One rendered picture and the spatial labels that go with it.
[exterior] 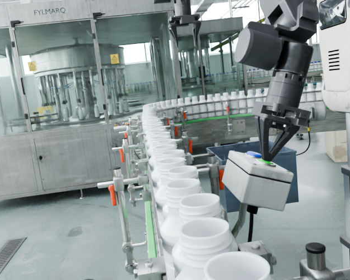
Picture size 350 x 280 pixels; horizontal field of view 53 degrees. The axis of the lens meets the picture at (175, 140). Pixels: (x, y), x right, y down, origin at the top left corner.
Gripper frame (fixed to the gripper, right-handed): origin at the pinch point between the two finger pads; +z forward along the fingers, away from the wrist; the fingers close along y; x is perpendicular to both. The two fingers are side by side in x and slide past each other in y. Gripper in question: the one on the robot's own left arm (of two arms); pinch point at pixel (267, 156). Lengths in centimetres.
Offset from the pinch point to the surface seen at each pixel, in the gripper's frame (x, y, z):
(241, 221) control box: -0.5, -2.6, 13.4
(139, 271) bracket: -21.5, 31.3, 8.7
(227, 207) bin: 21, -74, 32
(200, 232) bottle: -18.0, 33.8, 3.5
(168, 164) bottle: -18.8, 13.3, 2.6
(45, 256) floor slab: -69, -222, 144
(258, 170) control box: -2.6, 3.8, 2.3
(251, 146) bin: 35, -105, 8
